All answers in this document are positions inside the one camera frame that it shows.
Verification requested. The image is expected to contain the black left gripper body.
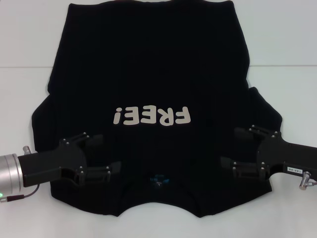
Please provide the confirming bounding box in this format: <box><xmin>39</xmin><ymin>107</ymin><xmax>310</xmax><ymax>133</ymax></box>
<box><xmin>18</xmin><ymin>135</ymin><xmax>88</xmax><ymax>186</ymax></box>

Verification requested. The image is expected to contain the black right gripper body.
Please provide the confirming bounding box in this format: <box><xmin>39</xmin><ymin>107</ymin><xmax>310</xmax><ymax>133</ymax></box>
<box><xmin>257</xmin><ymin>132</ymin><xmax>317</xmax><ymax>181</ymax></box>

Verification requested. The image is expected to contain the black shirt with FREE print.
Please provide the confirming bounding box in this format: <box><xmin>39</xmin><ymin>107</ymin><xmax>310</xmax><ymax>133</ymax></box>
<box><xmin>32</xmin><ymin>0</ymin><xmax>283</xmax><ymax>219</ymax></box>

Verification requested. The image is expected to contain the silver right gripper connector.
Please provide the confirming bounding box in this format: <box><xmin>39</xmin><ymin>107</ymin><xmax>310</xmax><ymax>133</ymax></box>
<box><xmin>299</xmin><ymin>171</ymin><xmax>317</xmax><ymax>191</ymax></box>

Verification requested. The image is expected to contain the reddish left arm cable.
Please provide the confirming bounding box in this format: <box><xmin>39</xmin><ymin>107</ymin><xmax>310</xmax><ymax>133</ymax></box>
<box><xmin>0</xmin><ymin>184</ymin><xmax>41</xmax><ymax>202</ymax></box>

